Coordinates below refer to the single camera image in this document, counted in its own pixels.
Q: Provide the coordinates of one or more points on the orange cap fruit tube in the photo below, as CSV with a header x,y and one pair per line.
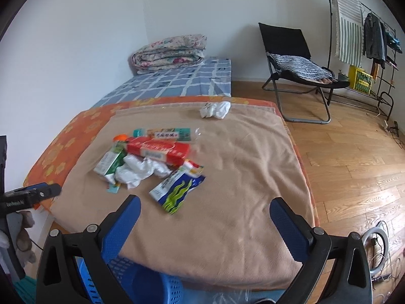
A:
x,y
121,138

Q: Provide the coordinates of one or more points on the black clothes rack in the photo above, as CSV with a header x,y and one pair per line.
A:
x,y
379,96

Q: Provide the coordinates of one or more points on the left gloved hand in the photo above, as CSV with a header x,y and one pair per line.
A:
x,y
22,237

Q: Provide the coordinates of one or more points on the yellow box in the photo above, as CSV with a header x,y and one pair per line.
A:
x,y
359,80

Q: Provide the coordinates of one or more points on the black folding chair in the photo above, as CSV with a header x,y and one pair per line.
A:
x,y
290,41

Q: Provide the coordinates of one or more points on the checkered chair cushion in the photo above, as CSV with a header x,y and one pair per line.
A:
x,y
299,66

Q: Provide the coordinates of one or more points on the blue plastic basket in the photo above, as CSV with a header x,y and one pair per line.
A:
x,y
144,285

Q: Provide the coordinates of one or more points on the orange floral bedsheet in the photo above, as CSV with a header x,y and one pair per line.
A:
x,y
63,145

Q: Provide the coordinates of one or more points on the folded floral quilt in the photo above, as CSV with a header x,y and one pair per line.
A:
x,y
170,53

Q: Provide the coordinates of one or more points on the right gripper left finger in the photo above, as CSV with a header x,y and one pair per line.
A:
x,y
74,267

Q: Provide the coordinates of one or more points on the green white snack packet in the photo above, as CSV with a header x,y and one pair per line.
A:
x,y
110,162

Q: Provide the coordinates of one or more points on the dark hanging jacket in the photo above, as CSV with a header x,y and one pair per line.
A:
x,y
375,42

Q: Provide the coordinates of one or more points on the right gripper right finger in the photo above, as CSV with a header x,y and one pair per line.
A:
x,y
349,280

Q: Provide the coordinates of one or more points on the beige blanket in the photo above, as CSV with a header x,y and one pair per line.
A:
x,y
222,234

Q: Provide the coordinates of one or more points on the colourful white wrapper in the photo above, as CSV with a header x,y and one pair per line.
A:
x,y
192,167

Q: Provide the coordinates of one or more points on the red cardboard box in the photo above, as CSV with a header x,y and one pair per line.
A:
x,y
166,151

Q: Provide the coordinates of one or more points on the white tissue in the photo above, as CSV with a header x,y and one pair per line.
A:
x,y
218,110
134,170

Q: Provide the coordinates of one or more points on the blue green snack bag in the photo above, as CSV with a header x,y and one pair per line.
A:
x,y
171,192

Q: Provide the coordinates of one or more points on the small teal wrapper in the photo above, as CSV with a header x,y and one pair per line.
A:
x,y
114,188

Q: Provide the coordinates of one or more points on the clear bottle teal cap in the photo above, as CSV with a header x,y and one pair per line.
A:
x,y
185,135

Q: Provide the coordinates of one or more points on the blue checkered mattress cover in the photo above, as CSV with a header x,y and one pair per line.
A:
x,y
212,77

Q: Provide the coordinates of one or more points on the striped white green towel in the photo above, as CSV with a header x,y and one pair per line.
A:
x,y
349,31

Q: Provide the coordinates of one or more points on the white ring light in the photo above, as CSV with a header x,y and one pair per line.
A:
x,y
376,244

